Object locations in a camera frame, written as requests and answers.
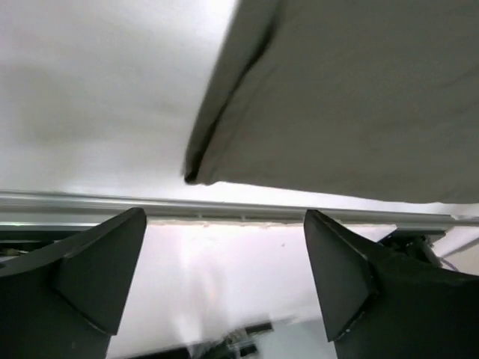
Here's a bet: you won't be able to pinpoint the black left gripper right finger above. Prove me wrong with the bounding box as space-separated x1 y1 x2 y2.
304 210 478 358

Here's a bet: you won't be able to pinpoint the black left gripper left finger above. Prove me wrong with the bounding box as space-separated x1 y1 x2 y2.
1 208 147 359

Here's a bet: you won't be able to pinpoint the olive green shorts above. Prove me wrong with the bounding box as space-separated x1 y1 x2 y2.
184 1 478 204

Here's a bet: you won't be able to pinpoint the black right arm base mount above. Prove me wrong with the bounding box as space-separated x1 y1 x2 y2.
379 229 446 268

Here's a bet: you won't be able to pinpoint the aluminium front rail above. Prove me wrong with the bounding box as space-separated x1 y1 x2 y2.
1 191 478 229

